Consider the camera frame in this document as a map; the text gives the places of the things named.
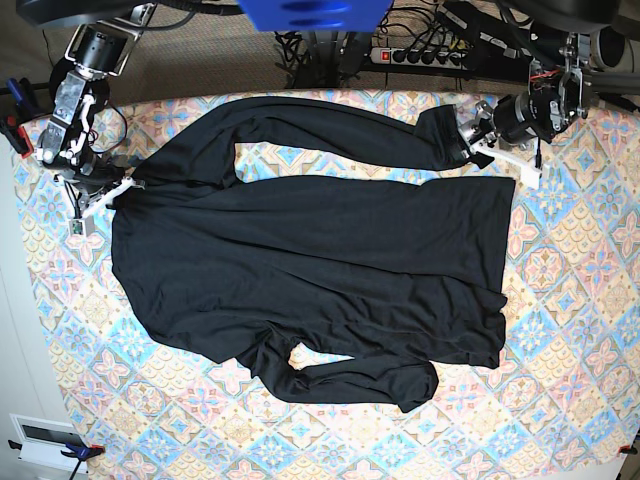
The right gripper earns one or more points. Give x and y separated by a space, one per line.
92 181

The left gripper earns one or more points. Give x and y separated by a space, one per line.
515 120

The black t-shirt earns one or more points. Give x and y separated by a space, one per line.
329 290

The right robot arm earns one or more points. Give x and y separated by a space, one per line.
106 33

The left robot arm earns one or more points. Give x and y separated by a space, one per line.
566 69

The white power strip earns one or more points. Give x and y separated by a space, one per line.
433 57

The black round stool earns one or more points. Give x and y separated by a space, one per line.
100 88

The blue clamp upper left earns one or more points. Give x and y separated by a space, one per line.
11 124

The blue clamp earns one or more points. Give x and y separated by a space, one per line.
75 451
11 124

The white speaker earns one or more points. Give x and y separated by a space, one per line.
609 48

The white floor box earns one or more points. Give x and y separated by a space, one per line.
42 442

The blue clamp lower left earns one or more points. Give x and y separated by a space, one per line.
75 451

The orange clamp lower right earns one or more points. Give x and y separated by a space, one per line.
628 450

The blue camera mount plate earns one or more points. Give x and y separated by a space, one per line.
315 15

